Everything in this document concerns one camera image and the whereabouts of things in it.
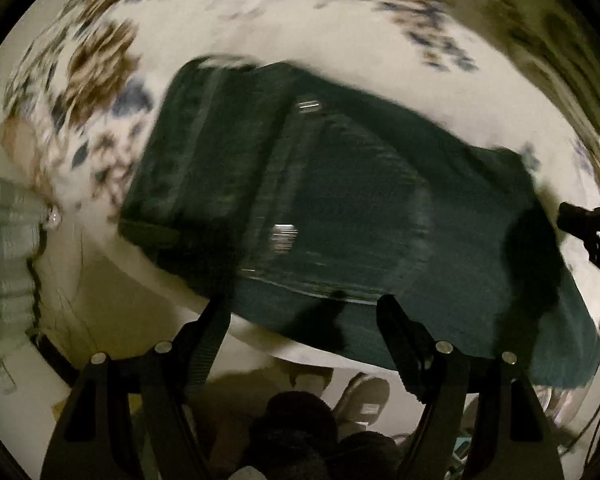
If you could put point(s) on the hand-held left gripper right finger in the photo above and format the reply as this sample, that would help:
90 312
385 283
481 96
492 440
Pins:
405 342

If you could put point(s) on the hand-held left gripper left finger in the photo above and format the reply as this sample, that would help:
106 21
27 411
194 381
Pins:
210 345

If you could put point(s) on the dark blue denim pants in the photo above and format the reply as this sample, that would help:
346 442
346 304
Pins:
340 185

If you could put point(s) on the grey sneaker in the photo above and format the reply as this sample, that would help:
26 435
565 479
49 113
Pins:
362 402
310 377

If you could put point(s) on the black fuzzy slipper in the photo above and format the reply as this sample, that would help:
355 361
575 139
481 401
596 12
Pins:
292 430
367 457

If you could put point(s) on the stack of folded clothes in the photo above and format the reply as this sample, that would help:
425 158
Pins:
550 25

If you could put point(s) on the green plaid cloth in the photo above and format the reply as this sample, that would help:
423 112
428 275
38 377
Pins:
7 255

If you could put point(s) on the white floral blanket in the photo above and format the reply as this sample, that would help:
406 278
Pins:
260 20

